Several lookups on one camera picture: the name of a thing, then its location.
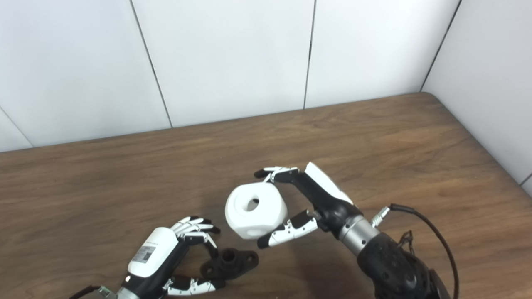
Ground round white plastic piece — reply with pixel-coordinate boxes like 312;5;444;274
225;182;288;240

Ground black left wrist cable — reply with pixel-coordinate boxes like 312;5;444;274
69;285;103;299

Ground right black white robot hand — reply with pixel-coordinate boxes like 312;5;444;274
254;162;363;250

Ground black plastic holder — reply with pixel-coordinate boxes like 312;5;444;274
200;248;259;280

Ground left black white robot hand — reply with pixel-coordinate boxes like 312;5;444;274
121;216;227;297

